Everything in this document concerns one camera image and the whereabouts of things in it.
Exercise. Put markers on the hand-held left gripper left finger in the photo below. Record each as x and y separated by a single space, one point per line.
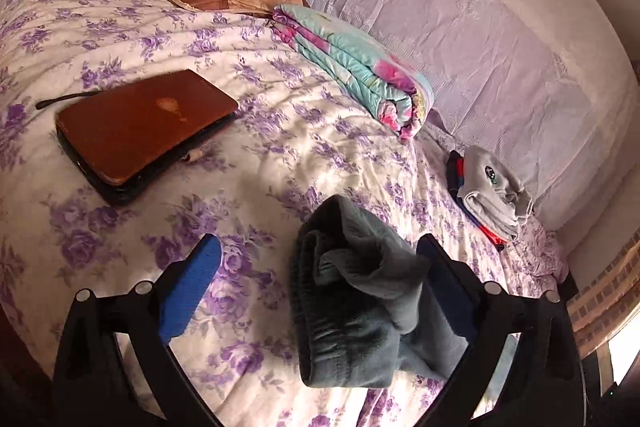
192 292

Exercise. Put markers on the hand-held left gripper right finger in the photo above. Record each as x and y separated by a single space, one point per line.
450 297

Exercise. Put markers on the dark teal fleece pants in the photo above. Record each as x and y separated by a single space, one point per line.
350 297

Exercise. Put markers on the folded grey garment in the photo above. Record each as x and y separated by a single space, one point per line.
490 187

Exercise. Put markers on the folded red blue garment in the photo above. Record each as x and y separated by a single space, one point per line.
455 177

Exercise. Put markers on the purple floral bed sheet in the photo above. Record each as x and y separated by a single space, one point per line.
280 132

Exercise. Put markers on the folded floral quilt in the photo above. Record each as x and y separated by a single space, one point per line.
360 62

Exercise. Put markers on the lavender lace cloth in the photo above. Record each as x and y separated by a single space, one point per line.
450 32

